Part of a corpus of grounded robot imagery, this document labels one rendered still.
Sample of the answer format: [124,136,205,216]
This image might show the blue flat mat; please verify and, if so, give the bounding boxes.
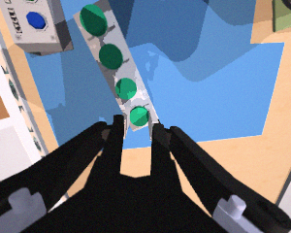
[24,0,285,146]

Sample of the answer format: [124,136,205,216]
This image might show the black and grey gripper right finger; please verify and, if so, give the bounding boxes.
[148,109,291,233]

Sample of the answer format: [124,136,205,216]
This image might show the white sloping button panel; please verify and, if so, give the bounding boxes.
[0,0,74,56]

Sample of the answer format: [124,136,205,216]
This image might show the dark table edge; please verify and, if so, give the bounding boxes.
[0,30,291,206]

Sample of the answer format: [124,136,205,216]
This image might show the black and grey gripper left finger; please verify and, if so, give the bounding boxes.
[0,107,131,233]

